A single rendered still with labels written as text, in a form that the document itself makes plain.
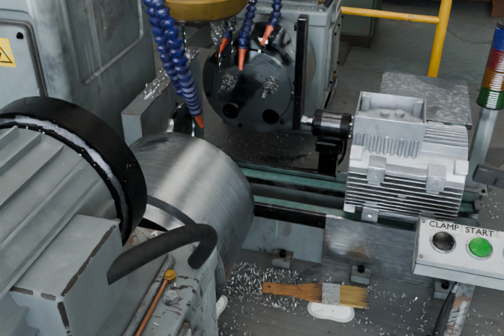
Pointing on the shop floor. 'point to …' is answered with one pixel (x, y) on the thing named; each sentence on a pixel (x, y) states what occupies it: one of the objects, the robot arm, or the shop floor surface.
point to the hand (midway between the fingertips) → (494, 177)
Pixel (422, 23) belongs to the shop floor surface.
